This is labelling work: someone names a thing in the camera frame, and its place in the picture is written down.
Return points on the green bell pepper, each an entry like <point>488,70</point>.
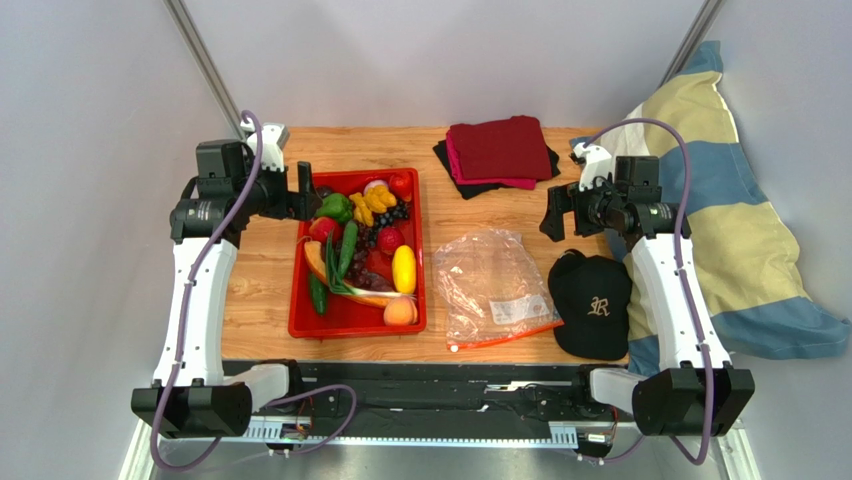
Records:
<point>336,207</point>

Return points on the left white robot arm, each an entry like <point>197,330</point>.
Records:
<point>190,396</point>

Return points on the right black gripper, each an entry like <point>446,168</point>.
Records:
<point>569,209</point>

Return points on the green scallion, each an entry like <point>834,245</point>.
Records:
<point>338,286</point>

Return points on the red strawberry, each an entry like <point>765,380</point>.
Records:
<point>389,240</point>

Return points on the dark red folded cloth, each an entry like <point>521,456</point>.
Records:
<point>512,148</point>

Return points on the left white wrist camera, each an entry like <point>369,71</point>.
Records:
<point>271,142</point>

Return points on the green chili pepper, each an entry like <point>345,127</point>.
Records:
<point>347,248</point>

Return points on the purple grape bunch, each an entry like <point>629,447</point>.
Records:
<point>360,274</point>

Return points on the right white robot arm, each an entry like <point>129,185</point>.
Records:
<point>697,391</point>

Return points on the striped blue yellow pillow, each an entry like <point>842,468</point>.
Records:
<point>745,257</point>

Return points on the pink folded cloth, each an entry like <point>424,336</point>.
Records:
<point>457,174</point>

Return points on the purple onion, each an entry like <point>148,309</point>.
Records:
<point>373,184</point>

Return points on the black baseball cap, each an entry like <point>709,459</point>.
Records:
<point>591,295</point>

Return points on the red plastic tray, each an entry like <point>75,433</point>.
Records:
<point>346,318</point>

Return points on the yellow banana bunch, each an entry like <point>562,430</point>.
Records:
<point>378,200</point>

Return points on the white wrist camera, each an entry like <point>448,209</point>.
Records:
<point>271,142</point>
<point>595,161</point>

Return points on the dark green cucumber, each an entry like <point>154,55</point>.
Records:
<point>318,294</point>

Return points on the dark mangosteen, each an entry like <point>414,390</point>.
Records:
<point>324,191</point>

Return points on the blueberry cluster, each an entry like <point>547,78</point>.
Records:
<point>393,215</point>

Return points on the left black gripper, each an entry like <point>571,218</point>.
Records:
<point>301,205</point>

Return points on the yellow lemon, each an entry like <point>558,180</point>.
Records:
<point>404,270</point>

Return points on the peach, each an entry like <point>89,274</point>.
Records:
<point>401,311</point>

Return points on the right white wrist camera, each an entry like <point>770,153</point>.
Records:
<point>595,161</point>

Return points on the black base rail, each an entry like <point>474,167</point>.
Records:
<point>441,404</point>

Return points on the red apple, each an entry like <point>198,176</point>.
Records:
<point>323,228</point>

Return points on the clear zip top bag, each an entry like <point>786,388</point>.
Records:
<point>493,290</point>

